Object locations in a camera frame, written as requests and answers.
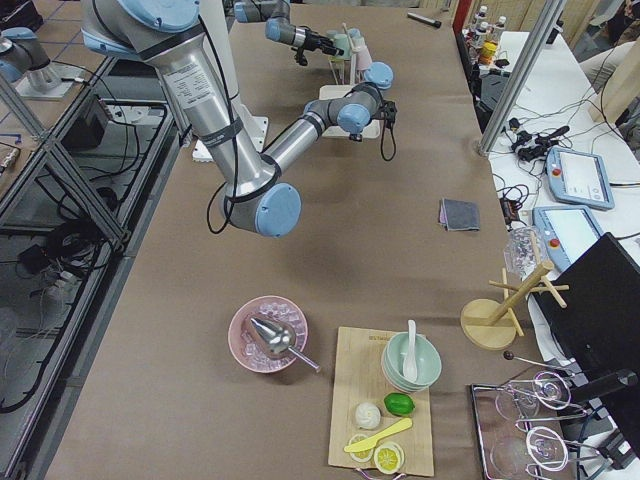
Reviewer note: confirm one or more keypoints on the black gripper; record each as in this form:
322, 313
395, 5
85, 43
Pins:
313, 37

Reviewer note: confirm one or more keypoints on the green plastic cup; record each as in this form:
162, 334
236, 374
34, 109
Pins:
341, 43

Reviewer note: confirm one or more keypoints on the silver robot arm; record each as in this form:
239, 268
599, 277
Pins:
185, 51
275, 14

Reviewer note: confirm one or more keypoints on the light blue plastic cup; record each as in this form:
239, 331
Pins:
355, 35

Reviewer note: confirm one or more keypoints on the pink plastic cup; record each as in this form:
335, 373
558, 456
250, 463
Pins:
363, 59

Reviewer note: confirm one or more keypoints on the cream rabbit tray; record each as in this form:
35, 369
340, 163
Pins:
368, 128

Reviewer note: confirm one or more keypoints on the black glass holder tray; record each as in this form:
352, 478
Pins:
534, 428

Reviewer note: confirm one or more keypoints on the black metal cylinder tube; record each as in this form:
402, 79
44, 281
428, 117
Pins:
424, 20

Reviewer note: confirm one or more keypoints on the grey folded cloth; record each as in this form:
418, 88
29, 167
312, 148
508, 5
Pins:
457, 215

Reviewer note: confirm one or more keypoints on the blue teach pendant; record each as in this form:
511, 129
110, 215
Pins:
578, 178
567, 232

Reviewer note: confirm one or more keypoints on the metal ice scoop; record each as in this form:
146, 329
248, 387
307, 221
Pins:
277, 339

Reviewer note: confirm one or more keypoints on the pink bowl with ice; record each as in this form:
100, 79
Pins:
246, 351

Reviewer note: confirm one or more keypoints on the wooden mug tree stand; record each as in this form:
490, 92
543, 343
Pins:
493, 325

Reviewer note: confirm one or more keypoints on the wooden cutting board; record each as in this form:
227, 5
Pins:
359, 378

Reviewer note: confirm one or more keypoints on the white ceramic spoon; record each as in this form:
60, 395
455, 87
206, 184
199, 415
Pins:
409, 368

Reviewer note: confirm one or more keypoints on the green lime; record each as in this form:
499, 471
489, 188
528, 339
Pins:
399, 404

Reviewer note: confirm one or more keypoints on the white steamed bun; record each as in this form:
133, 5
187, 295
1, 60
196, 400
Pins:
367, 416

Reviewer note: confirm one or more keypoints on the black monitor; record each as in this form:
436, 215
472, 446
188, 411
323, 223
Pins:
599, 327

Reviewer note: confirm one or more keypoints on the yellow plastic knife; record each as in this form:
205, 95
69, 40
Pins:
370, 443

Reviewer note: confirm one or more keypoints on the white wire cup rack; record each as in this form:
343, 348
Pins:
348, 71

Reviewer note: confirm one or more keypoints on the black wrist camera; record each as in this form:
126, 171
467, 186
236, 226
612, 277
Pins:
300, 56

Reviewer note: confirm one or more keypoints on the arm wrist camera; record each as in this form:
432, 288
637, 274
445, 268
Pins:
386, 113

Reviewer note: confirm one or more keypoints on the aluminium frame post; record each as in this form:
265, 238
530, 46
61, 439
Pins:
533, 45

